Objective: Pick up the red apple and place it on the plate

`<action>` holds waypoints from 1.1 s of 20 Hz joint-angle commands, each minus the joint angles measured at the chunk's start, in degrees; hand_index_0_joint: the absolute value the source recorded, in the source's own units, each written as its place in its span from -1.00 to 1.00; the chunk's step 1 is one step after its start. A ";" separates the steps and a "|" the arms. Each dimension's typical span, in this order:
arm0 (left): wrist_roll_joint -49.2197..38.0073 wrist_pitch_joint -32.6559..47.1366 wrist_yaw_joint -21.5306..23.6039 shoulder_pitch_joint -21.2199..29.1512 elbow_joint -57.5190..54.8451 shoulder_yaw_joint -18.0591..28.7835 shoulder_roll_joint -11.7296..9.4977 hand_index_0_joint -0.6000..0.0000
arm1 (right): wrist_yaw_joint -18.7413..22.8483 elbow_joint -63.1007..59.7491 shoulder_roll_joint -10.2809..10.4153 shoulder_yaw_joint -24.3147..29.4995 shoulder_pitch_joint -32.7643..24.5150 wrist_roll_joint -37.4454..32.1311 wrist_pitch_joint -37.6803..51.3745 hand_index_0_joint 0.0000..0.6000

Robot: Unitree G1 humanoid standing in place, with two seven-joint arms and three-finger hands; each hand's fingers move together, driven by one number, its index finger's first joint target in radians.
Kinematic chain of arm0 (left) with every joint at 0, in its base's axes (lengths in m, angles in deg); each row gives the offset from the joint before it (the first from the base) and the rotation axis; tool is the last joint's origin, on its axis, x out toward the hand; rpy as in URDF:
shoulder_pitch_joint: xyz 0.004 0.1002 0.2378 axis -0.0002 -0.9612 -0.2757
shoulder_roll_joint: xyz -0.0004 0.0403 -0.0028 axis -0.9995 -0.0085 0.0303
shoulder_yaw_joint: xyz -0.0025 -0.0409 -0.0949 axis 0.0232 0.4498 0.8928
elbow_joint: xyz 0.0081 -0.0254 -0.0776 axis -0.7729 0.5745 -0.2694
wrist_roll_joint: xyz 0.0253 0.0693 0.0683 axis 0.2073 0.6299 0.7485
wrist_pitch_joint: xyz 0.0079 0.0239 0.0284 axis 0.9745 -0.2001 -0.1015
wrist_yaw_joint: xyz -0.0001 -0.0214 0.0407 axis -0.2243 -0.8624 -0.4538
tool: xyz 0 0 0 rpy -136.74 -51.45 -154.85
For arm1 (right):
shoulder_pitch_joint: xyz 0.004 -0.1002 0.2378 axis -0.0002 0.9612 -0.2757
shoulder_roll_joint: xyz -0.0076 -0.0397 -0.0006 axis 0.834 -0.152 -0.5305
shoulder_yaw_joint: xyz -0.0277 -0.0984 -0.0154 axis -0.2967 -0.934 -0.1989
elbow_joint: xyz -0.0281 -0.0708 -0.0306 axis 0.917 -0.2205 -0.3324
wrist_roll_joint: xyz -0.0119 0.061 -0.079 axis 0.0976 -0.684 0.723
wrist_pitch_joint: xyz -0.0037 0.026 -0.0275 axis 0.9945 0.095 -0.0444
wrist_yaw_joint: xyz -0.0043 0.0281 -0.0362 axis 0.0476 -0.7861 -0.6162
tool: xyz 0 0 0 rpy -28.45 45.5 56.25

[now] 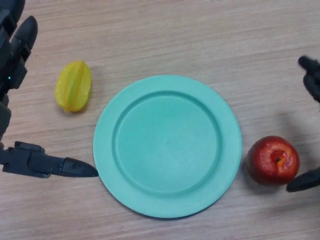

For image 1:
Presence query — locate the yellow starfruit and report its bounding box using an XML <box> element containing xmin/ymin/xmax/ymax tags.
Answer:
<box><xmin>54</xmin><ymin>60</ymin><xmax>93</xmax><ymax>113</ymax></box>

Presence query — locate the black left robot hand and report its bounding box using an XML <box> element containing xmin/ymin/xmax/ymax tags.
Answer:
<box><xmin>0</xmin><ymin>0</ymin><xmax>99</xmax><ymax>180</ymax></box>

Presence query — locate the green round plate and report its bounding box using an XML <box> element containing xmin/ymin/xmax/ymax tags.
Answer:
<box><xmin>92</xmin><ymin>75</ymin><xmax>243</xmax><ymax>220</ymax></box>

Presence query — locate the red apple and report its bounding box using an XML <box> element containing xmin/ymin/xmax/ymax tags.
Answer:
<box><xmin>246</xmin><ymin>135</ymin><xmax>300</xmax><ymax>186</ymax></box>

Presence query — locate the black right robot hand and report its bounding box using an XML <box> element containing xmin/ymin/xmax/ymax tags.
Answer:
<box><xmin>286</xmin><ymin>55</ymin><xmax>320</xmax><ymax>193</ymax></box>

